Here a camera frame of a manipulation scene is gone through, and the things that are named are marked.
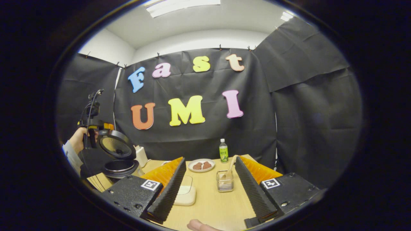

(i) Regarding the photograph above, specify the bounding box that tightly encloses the black table edge clamp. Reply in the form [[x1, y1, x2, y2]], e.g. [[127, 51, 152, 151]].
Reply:
[[244, 217, 267, 229]]

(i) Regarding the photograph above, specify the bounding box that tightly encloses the dark lid silver rice cooker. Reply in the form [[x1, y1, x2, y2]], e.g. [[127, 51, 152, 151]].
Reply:
[[97, 129, 145, 180]]

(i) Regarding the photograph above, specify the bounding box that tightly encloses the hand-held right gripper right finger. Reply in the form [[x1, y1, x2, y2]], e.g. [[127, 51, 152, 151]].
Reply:
[[235, 156, 321, 225]]

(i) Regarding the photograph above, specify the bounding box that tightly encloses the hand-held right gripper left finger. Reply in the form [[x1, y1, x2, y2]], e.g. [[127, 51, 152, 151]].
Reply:
[[102, 157, 187, 224]]

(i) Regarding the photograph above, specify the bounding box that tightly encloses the clear wire chopstick holder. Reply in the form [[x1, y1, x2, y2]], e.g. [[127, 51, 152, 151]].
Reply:
[[216, 170, 234, 193]]

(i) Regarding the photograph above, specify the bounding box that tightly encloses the black backdrop cloth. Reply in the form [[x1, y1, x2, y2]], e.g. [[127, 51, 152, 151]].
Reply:
[[56, 16, 363, 190]]

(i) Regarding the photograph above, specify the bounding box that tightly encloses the wooden spoon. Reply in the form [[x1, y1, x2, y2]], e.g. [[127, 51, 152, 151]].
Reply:
[[222, 155, 239, 180]]

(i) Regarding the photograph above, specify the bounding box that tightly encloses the cream rice container clear lid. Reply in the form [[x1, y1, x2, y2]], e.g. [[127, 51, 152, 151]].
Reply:
[[173, 175, 197, 206]]

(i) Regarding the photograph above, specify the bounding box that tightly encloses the white round plate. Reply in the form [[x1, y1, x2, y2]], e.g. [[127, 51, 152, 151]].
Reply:
[[188, 158, 215, 173]]

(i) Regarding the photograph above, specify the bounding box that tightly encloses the green drink bottle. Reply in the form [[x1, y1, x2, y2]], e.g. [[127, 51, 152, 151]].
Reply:
[[219, 139, 229, 163]]

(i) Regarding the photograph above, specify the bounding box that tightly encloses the white toaster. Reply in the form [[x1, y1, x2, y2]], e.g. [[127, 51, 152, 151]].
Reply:
[[135, 145, 149, 168]]

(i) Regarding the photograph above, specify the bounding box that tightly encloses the large ceiling light panel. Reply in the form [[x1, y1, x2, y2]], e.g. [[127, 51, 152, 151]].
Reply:
[[143, 0, 221, 18]]

